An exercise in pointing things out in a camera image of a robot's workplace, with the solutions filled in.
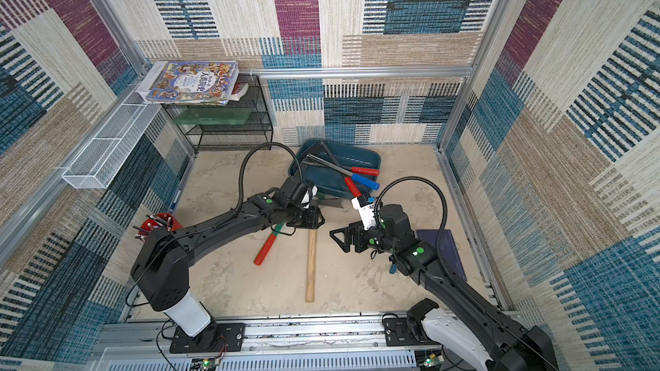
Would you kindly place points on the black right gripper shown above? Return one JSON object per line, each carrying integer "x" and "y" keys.
{"x": 358, "y": 238}

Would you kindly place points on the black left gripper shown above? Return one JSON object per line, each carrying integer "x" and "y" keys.
{"x": 315, "y": 221}

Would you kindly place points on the grey hoe red grip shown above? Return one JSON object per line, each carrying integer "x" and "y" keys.
{"x": 347, "y": 179}
{"x": 359, "y": 170}

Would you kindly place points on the teal plastic storage box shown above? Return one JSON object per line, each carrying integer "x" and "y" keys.
{"x": 328, "y": 181}

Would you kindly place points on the chrome blue handled hoe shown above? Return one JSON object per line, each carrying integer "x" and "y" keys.
{"x": 352, "y": 176}

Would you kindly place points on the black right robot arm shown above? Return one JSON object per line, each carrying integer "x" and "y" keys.
{"x": 470, "y": 326}

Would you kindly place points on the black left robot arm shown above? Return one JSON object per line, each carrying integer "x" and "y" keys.
{"x": 161, "y": 270}

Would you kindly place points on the green board on shelf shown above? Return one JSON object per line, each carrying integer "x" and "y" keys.
{"x": 213, "y": 116}

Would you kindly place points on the dark blue notebook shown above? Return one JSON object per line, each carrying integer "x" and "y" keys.
{"x": 448, "y": 248}

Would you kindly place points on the red pen cup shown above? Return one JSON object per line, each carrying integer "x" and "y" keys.
{"x": 156, "y": 221}

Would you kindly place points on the colourful picture book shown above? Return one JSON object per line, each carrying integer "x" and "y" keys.
{"x": 192, "y": 82}

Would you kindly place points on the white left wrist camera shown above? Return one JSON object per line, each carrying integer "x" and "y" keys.
{"x": 310, "y": 194}

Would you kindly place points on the green red handled hoe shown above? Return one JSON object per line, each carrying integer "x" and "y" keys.
{"x": 265, "y": 249}

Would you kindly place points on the black wire shelf rack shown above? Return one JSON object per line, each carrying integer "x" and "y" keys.
{"x": 258, "y": 129}

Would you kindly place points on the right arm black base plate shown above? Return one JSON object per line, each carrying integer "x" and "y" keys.
{"x": 400, "y": 331}

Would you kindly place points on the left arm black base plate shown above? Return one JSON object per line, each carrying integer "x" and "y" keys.
{"x": 215, "y": 338}

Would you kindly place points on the white wire mesh basket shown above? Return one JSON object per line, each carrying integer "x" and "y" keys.
{"x": 98, "y": 163}

